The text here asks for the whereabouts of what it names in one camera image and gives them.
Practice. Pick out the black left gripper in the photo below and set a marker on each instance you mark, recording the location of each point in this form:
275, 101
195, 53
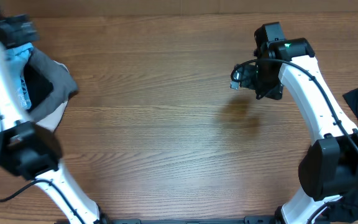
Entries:
19, 37

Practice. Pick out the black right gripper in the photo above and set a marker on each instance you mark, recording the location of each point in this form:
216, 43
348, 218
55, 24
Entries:
274, 92

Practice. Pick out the light blue printed t-shirt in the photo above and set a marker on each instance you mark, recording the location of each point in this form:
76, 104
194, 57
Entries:
17, 58

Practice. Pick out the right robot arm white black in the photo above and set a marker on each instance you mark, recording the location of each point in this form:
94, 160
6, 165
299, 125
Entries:
329, 171

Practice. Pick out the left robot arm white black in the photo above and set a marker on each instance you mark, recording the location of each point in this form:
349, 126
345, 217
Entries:
32, 151

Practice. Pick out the folded black garment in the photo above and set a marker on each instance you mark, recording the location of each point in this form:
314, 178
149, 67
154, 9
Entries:
38, 87

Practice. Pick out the folded grey garment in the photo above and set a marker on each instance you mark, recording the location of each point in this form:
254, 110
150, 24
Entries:
43, 64

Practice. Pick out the folded white garment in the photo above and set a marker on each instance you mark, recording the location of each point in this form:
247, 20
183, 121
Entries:
53, 119

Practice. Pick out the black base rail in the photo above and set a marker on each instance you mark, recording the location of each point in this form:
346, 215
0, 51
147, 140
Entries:
246, 220

